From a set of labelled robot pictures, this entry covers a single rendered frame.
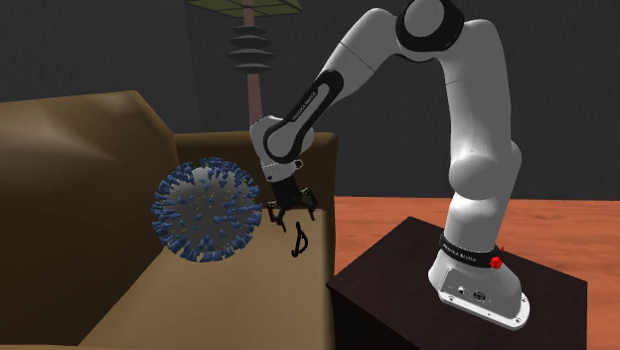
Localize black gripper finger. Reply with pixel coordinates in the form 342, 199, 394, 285
297, 186, 319, 222
266, 201, 289, 234

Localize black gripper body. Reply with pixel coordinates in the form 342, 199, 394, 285
269, 176, 305, 208

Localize thin black curved hook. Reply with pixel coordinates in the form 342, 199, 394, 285
290, 222, 310, 259

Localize grey ball with blue spikes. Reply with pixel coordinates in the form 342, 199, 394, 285
150, 157, 263, 263

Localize dark robot stand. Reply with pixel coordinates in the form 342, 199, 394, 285
325, 216, 589, 350

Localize floor lamp with dark discs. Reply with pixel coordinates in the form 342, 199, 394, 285
186, 0, 305, 133

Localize brown sofa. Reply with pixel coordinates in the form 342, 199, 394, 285
0, 89, 339, 350

